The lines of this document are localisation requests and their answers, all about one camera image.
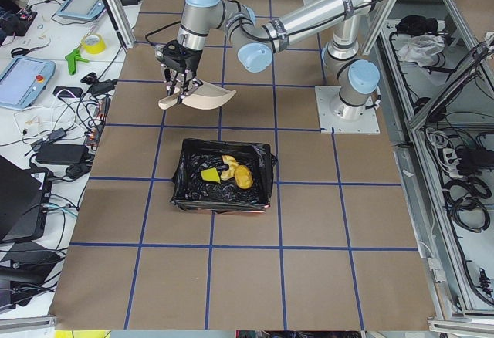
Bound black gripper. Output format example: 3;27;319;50
155;40;203;103

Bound beige plastic dustpan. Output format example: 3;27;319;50
158;82;236;110

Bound yellow sponge piece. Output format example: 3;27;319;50
200;167;221;183

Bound banana peel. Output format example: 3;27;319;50
220;155;239;181

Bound brown potato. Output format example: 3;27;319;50
234;165;254;190

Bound black lined trash bin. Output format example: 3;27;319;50
171;139;277;213

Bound yellow tape roll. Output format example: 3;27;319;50
81;34;107;55

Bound far blue teach pendant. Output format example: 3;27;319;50
56;0;105;21

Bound blue teach pendant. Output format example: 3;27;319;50
1;56;56;110
56;0;105;21

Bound black power adapter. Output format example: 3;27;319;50
36;144;89;165

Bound near blue teach pendant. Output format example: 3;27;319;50
1;56;56;110

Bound black scissors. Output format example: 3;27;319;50
11;47;39;58

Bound black laptop computer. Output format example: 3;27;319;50
1;157;52;244

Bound crumpled white cloth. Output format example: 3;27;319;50
397;35;445;67

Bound green handled grabber tool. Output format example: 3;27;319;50
65;47;89;76

